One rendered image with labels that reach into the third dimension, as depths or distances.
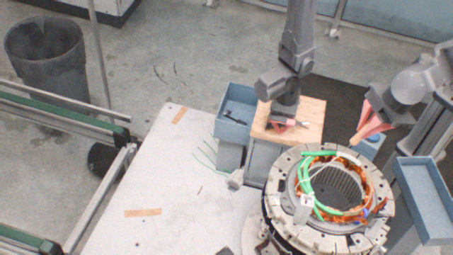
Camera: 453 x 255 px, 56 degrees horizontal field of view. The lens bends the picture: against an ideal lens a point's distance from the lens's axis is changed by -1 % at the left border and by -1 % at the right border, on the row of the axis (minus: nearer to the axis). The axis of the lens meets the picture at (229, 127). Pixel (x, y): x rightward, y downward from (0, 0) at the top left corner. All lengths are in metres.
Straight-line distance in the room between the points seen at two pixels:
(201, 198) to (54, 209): 1.13
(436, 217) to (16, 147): 2.16
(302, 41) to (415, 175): 0.56
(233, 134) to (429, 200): 0.57
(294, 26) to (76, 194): 1.71
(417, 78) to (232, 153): 0.76
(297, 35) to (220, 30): 2.37
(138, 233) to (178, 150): 0.33
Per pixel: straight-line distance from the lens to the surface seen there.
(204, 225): 1.35
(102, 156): 2.48
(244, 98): 1.37
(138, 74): 2.93
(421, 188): 1.30
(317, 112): 1.30
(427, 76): 0.74
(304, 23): 0.95
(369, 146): 1.32
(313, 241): 1.02
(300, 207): 0.97
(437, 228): 1.25
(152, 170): 1.46
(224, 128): 1.24
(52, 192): 2.43
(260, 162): 1.33
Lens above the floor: 1.98
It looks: 49 degrees down
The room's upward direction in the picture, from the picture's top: 8 degrees clockwise
